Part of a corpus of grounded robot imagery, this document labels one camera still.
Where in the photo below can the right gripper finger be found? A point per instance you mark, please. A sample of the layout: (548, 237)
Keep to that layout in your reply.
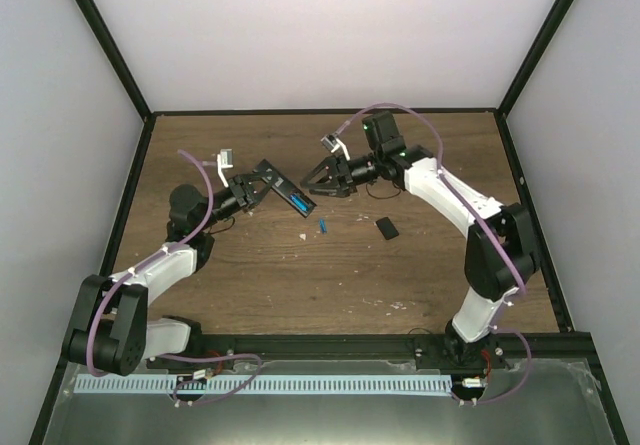
(329, 189)
(322, 175)

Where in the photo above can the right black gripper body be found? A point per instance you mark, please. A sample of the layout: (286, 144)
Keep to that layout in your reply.
(347, 182)

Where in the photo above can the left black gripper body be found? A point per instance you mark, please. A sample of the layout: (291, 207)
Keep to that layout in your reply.
(236, 185)

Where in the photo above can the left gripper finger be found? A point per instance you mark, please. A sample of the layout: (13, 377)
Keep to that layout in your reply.
(255, 197)
(267, 177)

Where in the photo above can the black remote control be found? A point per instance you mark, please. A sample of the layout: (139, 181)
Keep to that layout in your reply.
(284, 187)

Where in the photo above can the black battery cover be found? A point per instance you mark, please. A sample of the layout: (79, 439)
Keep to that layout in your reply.
(387, 228)

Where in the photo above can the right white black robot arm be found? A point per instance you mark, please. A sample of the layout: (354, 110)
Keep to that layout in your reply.
(501, 254)

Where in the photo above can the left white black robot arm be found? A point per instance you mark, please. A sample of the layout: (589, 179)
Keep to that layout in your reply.
(109, 330)

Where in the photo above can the metal sheet front panel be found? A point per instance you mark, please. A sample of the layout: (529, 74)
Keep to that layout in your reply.
(546, 402)

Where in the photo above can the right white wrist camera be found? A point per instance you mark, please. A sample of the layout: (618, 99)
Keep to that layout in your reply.
(335, 146)

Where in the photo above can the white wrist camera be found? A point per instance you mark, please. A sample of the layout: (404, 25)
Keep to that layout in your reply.
(224, 162)
(335, 146)

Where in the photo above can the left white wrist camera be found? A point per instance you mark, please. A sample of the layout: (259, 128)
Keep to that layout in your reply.
(224, 162)

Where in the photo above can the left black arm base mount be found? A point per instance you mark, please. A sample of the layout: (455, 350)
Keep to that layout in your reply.
(207, 346)

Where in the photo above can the light blue slotted cable duct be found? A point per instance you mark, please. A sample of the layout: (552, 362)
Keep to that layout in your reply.
(411, 385)

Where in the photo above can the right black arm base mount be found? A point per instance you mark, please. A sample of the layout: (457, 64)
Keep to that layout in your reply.
(441, 351)

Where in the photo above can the black aluminium frame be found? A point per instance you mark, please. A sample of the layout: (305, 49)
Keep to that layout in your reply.
(552, 22)

